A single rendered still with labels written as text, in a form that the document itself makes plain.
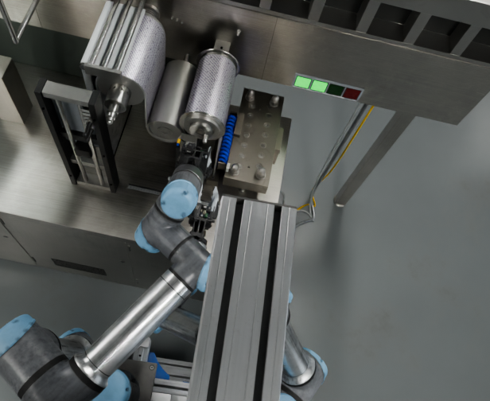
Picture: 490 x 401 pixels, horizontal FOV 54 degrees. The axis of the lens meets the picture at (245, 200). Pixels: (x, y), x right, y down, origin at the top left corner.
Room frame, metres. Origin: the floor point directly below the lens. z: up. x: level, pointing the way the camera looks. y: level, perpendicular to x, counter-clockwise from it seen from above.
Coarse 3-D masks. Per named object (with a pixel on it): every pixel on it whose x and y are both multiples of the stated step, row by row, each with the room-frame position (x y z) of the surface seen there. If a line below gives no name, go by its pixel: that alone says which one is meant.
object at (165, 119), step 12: (180, 60) 1.05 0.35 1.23; (168, 72) 1.00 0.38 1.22; (180, 72) 1.00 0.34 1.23; (192, 72) 1.03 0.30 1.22; (168, 84) 0.94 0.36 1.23; (180, 84) 0.96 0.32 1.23; (156, 96) 0.91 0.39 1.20; (168, 96) 0.90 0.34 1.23; (180, 96) 0.91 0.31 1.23; (156, 108) 0.85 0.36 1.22; (168, 108) 0.85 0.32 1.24; (180, 108) 0.87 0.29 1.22; (156, 120) 0.80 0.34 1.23; (168, 120) 0.81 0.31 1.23; (156, 132) 0.80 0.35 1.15; (168, 132) 0.80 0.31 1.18; (180, 132) 0.81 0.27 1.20
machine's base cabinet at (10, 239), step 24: (0, 216) 0.48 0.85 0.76; (0, 240) 0.47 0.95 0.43; (24, 240) 0.48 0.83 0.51; (48, 240) 0.49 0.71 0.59; (72, 240) 0.51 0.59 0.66; (96, 240) 0.52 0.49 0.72; (48, 264) 0.48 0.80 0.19; (72, 264) 0.50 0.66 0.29; (96, 264) 0.51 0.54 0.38; (120, 264) 0.52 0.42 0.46; (144, 264) 0.54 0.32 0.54; (168, 264) 0.55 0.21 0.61; (144, 288) 0.54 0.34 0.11
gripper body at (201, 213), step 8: (200, 208) 0.60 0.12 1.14; (208, 208) 0.60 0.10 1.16; (192, 216) 0.56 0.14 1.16; (200, 216) 0.57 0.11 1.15; (208, 216) 0.58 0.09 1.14; (192, 224) 0.56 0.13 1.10; (200, 224) 0.55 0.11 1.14; (208, 224) 0.56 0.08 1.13; (192, 232) 0.51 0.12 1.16; (200, 232) 0.52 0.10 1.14; (200, 240) 0.50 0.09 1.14
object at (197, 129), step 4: (192, 124) 0.80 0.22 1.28; (196, 124) 0.80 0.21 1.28; (200, 124) 0.80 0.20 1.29; (204, 124) 0.81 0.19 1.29; (192, 128) 0.80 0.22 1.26; (196, 128) 0.80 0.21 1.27; (200, 128) 0.80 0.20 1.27; (204, 128) 0.80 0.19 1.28; (208, 128) 0.80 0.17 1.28; (192, 132) 0.80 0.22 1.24; (196, 132) 0.80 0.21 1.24; (200, 132) 0.80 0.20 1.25; (204, 132) 0.80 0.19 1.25; (208, 132) 0.80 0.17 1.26; (212, 132) 0.81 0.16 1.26; (196, 136) 0.80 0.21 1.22; (200, 136) 0.80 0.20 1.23; (208, 136) 0.80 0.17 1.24
